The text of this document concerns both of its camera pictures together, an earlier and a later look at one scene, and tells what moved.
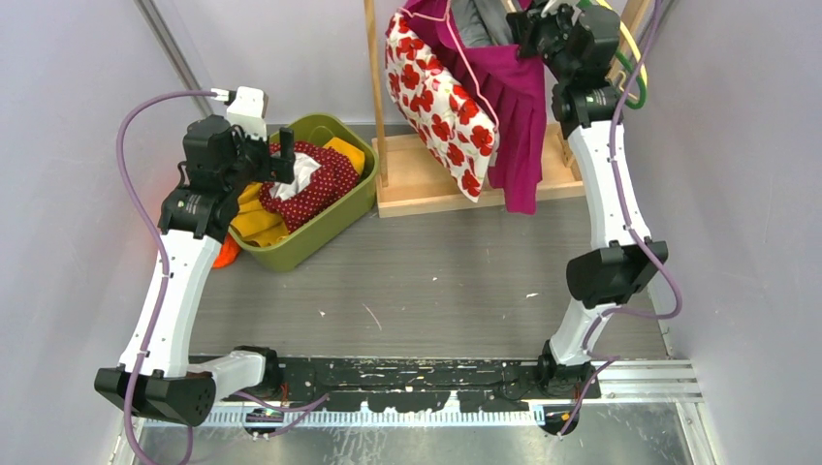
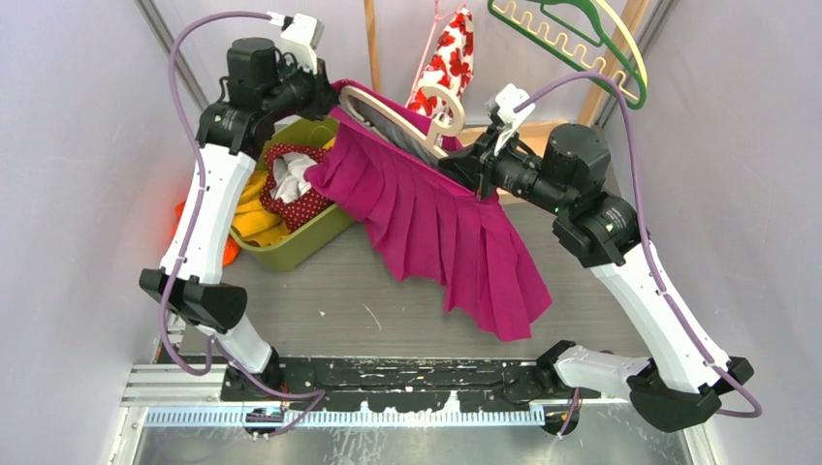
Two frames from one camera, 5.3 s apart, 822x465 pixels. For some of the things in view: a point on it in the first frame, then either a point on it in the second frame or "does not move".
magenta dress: [510, 86] to [429, 227]
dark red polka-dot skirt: [336, 176] does not move
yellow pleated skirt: [257, 224] does not move
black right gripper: [526, 23] to [475, 167]
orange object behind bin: [228, 254] does not move
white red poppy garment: [446, 114] to [451, 66]
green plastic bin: [282, 257] does not move
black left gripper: [282, 165] to [320, 95]
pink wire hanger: [446, 18] to [436, 19]
